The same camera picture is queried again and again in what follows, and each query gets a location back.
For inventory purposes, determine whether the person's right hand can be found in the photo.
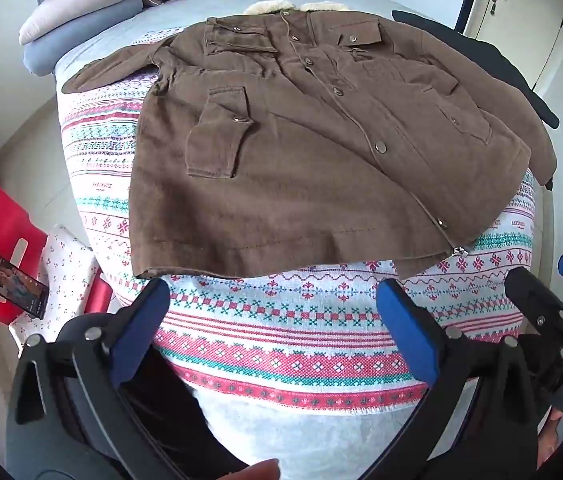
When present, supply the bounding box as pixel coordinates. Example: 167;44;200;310
536;407;563;468

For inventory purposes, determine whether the brown jacket with fleece collar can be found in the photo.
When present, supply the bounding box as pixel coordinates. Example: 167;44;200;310
62;0;557;281

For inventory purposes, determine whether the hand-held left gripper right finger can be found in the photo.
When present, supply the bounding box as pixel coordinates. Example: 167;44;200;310
375;277;557;480

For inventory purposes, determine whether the black garment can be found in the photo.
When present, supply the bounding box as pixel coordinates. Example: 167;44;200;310
391;10;561;131

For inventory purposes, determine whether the patterned knit blanket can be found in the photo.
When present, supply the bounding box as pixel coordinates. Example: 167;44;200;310
56;25;537;418

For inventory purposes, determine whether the black smartphone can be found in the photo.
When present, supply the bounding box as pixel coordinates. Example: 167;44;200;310
0;251;48;320

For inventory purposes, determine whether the pink pillow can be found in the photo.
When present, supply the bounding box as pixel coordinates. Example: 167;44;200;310
19;0;135;46

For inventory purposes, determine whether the cream door with handle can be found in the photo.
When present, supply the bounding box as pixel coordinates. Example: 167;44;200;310
461;0;563;91

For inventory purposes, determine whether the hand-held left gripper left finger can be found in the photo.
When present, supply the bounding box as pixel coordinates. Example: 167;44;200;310
6;277;222;480

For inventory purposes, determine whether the white cherry-print cloth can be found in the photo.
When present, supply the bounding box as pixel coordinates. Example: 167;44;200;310
9;224;105;348

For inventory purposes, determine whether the blue-grey pillow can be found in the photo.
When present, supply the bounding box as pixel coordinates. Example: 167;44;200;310
22;0;143;78

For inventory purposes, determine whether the person's left hand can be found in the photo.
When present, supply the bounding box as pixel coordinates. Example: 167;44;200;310
242;457;282;480

